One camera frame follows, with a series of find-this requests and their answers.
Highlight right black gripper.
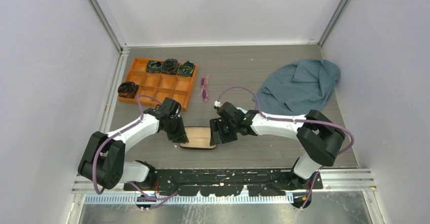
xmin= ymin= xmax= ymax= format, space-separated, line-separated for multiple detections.
xmin=210 ymin=118 xmax=238 ymax=146

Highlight black glasses case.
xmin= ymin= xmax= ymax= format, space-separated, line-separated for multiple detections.
xmin=179 ymin=127 xmax=216 ymax=150

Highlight purple sunglasses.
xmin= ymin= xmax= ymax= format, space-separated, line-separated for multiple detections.
xmin=200 ymin=76 xmax=209 ymax=101

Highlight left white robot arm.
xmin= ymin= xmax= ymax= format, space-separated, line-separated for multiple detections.
xmin=78 ymin=98 xmax=189 ymax=194

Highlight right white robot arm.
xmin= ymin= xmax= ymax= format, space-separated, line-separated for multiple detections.
xmin=210 ymin=101 xmax=346 ymax=189

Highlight orange compartment tray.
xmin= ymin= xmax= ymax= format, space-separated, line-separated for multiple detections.
xmin=118 ymin=58 xmax=199 ymax=111

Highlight green yellow rolled tie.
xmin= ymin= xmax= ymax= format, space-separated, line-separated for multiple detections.
xmin=177 ymin=61 xmax=195 ymax=77

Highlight black orange rolled tie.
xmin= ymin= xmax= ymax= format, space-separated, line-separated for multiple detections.
xmin=117 ymin=82 xmax=139 ymax=98

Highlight dark brown rolled tie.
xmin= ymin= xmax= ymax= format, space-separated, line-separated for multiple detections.
xmin=161 ymin=58 xmax=179 ymax=75

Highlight dark green rolled tie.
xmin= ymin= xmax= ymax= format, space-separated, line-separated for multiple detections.
xmin=146 ymin=60 xmax=162 ymax=73

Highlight dark teal cloth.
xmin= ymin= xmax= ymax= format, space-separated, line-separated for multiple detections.
xmin=256 ymin=59 xmax=341 ymax=116

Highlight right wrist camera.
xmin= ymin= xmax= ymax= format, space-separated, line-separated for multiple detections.
xmin=214 ymin=101 xmax=222 ymax=110

